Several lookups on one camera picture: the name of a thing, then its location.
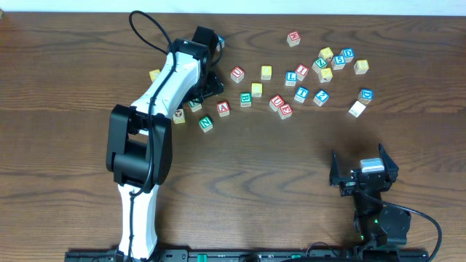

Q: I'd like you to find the blue T block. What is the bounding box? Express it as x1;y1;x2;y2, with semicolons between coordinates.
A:
294;86;309;103

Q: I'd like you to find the red U block lower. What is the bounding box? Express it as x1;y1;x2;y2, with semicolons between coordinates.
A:
269;95;285;112

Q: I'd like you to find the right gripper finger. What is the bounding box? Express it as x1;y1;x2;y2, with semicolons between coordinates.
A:
329;151;341;186
379;143;399;182

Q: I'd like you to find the blue 2 block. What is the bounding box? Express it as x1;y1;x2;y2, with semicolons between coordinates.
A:
313;90;329;106

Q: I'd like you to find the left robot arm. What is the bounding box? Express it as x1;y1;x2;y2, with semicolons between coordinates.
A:
106;26;224;261

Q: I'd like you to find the red E block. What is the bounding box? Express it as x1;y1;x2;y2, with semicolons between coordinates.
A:
278;103;293;119

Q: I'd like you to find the blue d block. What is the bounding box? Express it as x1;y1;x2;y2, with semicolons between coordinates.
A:
358;89;374;105
340;48;355;63

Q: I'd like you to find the blue L block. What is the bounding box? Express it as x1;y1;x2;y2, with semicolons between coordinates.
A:
285;71;298;87

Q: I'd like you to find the red u block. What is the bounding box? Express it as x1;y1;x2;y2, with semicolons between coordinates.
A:
269;95;285;112
230;66;245;84

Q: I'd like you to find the red I block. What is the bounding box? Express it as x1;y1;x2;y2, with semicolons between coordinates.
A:
295;64;309;82

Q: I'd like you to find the green R block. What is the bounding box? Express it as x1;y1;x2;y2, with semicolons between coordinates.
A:
188;100;202;113

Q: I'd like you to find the yellow picture block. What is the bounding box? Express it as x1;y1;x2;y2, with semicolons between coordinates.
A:
173;108;186;124

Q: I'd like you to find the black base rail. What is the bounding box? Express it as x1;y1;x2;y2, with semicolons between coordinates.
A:
64;247;430;262

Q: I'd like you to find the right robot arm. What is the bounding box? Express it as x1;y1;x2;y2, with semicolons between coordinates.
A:
329;146;411;261

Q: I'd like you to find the red U block upper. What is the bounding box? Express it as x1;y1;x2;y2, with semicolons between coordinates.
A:
230;66;245;84

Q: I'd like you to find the blue 5 block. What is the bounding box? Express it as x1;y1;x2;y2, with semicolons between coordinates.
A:
331;55;346;71

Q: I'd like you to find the green N block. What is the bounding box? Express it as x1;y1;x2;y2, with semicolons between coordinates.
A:
199;116;213;132

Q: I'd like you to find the red A block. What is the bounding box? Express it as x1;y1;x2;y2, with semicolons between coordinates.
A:
216;101;230;117

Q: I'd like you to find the red H block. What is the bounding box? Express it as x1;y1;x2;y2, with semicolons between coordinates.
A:
287;31;301;47

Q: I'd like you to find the green Z block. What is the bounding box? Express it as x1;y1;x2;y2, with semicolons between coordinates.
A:
312;57;328;74

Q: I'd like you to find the yellow block upper centre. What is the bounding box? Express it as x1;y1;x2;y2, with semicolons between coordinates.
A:
261;65;272;80

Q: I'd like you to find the green B block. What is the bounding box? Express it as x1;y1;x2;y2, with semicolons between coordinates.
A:
240;92;252;107

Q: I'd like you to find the plain wood block right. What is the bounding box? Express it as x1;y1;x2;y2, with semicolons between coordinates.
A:
349;100;366;118

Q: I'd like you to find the blue D block upper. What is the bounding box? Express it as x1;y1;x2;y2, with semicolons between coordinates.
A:
340;48;355;63

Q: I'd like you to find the yellow block far left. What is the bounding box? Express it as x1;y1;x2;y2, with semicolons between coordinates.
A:
149;69;161;82

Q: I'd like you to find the blue X block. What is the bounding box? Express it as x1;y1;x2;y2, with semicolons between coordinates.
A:
216;35;225;52

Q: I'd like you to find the yellow block top right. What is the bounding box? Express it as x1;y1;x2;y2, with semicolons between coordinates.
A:
318;47;333;62

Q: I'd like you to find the yellow block below Z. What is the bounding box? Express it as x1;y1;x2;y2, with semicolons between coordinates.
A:
318;68;333;83

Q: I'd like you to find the yellow 8 block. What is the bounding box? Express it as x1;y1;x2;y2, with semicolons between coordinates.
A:
354;60;369;75

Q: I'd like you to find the blue D block lower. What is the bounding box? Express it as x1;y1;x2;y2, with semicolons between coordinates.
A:
358;89;374;105

